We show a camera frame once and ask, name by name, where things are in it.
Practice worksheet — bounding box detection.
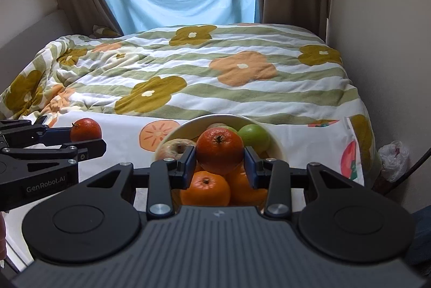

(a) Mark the floral pillow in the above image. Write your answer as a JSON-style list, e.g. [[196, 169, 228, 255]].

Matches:
[[90, 25, 121, 39]]

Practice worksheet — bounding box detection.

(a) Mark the white persimmon print cloth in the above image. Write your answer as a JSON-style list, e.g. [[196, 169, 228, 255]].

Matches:
[[3, 112, 366, 272]]

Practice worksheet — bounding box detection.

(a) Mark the large orange front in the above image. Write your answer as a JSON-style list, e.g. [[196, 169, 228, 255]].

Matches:
[[225, 166, 267, 207]]

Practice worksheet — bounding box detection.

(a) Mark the yellow duck ceramic bowl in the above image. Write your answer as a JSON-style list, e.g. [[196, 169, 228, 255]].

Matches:
[[153, 113, 287, 211]]

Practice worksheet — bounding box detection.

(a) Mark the large orange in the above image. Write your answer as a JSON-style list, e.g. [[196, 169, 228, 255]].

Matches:
[[225, 166, 267, 207], [180, 171, 231, 207]]

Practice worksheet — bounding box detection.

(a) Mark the white plastic bag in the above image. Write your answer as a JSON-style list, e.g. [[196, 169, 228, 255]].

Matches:
[[378, 140, 410, 183]]

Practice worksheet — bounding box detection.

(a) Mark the floral striped quilt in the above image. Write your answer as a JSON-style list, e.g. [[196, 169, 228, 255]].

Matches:
[[1, 23, 381, 182]]

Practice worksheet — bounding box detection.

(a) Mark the large orange back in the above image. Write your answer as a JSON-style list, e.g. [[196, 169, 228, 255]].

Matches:
[[180, 171, 231, 207]]

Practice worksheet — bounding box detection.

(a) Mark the wrinkled red-yellow apple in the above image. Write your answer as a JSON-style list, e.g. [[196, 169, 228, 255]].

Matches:
[[154, 138, 196, 160]]

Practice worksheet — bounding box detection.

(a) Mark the small mandarin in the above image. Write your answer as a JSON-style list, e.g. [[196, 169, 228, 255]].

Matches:
[[70, 118, 102, 142], [196, 128, 244, 176]]

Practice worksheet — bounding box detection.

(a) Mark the green apple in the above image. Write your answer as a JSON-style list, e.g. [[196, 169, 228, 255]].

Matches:
[[206, 123, 237, 133], [237, 124, 270, 154]]

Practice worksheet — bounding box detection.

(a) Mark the black cable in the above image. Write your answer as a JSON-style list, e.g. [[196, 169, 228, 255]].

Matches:
[[383, 145, 431, 190]]

